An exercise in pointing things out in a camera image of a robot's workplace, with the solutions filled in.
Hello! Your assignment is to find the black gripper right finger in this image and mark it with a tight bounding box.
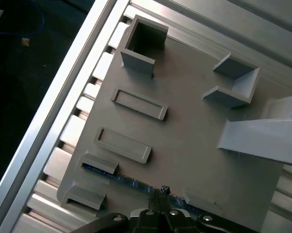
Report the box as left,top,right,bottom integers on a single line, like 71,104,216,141
160,185,239,233

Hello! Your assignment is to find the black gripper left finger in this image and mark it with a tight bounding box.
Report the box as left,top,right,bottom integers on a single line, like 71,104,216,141
74,189,161,233

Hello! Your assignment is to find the blue RAM stick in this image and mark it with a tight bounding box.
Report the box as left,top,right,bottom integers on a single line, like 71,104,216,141
82,164,202,216

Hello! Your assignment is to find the grey parts rack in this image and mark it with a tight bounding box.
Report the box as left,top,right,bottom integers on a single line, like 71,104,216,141
56,14,292,233

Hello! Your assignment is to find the blue floor cable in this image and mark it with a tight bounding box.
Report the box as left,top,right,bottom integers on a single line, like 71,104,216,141
0,0,49,39

